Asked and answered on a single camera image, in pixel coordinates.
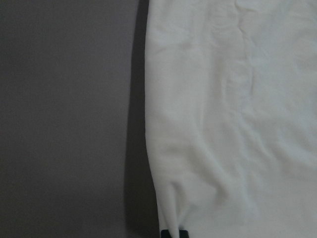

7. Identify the cream long-sleeve printed shirt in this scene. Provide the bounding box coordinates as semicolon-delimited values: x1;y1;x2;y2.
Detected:
145;0;317;238

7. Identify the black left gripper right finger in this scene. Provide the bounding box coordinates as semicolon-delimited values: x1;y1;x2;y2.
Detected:
179;230;188;238

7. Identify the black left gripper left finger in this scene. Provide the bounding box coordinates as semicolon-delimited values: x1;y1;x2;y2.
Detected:
160;230;171;238

